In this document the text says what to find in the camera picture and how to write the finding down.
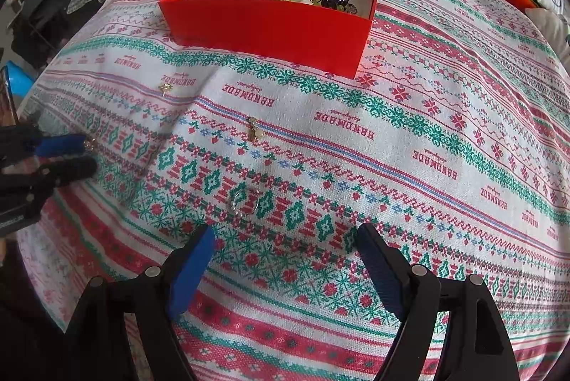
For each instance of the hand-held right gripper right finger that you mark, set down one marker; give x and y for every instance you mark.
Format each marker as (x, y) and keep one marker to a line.
(378, 269)

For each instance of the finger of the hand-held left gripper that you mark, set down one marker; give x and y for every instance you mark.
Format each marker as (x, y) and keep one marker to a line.
(60, 146)
(67, 175)

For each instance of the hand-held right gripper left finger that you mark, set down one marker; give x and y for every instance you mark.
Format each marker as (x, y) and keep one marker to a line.
(191, 274)

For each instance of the small gold earring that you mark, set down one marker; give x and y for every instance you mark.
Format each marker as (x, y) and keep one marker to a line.
(91, 145)

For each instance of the gold stud earring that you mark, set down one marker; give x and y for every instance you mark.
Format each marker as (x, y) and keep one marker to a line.
(166, 88)

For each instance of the red cardboard box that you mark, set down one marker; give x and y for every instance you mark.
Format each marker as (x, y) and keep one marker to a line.
(267, 34)

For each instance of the blue plastic object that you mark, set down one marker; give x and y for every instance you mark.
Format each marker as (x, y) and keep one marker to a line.
(18, 80)

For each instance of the red green patterned cloth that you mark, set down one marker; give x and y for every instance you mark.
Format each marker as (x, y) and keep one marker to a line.
(400, 163)

